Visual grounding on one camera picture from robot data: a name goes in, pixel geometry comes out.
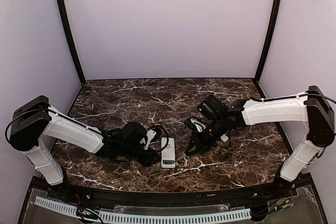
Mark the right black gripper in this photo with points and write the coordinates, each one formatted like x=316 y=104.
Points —
x=200 y=138

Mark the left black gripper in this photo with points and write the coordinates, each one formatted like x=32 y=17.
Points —
x=146 y=154

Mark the white remote control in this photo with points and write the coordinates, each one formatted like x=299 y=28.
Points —
x=169 y=154

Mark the white battery cover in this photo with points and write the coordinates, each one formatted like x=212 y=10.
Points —
x=224 y=138

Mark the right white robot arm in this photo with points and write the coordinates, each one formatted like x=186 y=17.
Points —
x=310 y=107

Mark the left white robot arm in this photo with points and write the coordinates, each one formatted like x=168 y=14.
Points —
x=38 y=118

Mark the battery inside remote compartment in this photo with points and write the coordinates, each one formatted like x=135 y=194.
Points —
x=168 y=162

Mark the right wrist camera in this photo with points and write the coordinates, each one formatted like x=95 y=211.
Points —
x=195 y=124

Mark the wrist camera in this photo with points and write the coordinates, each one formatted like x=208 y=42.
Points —
x=195 y=124
x=151 y=136

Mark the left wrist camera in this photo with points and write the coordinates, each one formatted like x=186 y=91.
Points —
x=151 y=136

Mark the black front rail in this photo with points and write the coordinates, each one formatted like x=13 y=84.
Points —
x=109 y=198

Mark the white slotted cable duct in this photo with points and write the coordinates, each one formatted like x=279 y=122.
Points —
x=131 y=214

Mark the right black frame post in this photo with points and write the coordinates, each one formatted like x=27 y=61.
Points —
x=268 y=39

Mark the black frame post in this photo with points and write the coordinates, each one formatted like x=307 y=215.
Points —
x=268 y=39
x=70 y=40

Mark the left black frame post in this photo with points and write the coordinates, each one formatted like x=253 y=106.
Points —
x=70 y=40

